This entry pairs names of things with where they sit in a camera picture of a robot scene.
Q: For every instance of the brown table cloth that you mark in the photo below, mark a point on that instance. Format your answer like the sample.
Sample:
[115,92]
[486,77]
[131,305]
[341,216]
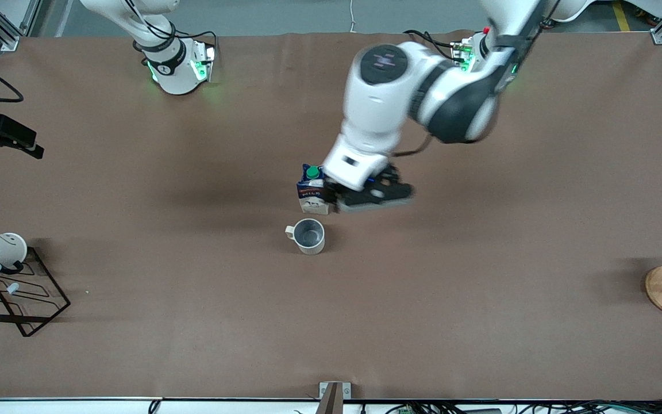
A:
[193,316]

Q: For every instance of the blue white milk carton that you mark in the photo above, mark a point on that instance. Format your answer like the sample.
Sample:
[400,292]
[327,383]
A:
[311,201]

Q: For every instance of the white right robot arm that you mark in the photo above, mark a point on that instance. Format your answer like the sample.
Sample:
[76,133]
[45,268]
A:
[176,75]

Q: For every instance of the metal bracket with brown post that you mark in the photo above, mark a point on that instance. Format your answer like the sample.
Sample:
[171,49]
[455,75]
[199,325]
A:
[334,398]

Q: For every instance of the white background machine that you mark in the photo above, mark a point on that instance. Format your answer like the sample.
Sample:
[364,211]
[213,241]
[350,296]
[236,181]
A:
[572,8]

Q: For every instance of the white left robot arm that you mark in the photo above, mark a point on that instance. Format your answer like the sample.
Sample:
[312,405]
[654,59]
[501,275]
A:
[377,115]

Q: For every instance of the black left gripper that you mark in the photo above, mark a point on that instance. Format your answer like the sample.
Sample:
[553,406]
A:
[330,189]

